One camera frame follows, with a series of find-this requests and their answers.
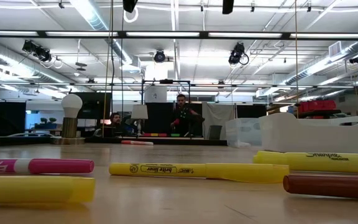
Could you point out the silver ventilation duct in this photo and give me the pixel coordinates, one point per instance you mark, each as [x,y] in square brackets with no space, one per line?
[322,66]
[11,63]
[118,51]

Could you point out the black wall screen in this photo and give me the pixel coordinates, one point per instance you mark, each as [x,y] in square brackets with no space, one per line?
[95,105]

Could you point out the grey trash bin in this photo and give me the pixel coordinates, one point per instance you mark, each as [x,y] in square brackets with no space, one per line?
[215,132]

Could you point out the pink and white marker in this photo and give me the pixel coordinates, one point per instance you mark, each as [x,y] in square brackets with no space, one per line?
[57,166]

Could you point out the grey backdrop cloth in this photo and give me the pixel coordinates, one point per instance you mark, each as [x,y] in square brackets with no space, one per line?
[217,113]

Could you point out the chunky yellow highlighter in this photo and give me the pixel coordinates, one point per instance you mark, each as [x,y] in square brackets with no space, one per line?
[315,163]

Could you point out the slim yellow highlighter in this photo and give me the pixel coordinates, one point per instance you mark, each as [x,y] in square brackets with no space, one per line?
[166,170]
[26,189]

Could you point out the brown marker with white end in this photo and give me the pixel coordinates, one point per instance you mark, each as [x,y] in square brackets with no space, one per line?
[331,186]

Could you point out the white plastic bin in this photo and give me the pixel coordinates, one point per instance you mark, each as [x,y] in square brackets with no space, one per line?
[291,137]

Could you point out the clear plastic divided bin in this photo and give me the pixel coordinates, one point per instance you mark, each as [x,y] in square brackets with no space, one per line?
[244,133]

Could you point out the person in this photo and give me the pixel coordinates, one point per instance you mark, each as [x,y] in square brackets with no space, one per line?
[115,118]
[183,119]

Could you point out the black partition panel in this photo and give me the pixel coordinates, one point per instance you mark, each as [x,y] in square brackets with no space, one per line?
[158,118]
[250,110]
[8,118]

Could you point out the white paper sign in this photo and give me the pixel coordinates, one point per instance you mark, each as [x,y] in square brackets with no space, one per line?
[155,95]

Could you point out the green block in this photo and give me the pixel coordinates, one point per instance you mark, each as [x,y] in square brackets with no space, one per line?
[175,135]

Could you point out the red block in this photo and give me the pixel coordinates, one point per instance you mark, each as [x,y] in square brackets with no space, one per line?
[147,135]
[163,135]

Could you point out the orange and white marker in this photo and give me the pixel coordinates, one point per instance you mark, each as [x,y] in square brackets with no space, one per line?
[138,143]

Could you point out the blue planter with plants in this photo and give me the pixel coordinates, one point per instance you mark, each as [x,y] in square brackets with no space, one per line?
[45,126]

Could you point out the white bulb brass lamp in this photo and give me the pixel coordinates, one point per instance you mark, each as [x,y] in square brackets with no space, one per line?
[71,104]

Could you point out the white shade table lamp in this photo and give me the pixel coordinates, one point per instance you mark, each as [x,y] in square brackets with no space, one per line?
[139,112]

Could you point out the black frame stand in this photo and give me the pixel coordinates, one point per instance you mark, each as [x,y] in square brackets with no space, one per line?
[166,81]

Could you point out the red storage bin row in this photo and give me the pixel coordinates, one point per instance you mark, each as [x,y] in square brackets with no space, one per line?
[317,106]

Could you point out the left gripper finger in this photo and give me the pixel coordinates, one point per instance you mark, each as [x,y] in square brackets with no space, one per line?
[130,5]

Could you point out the yellow block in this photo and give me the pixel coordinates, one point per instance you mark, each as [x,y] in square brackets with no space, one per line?
[155,135]

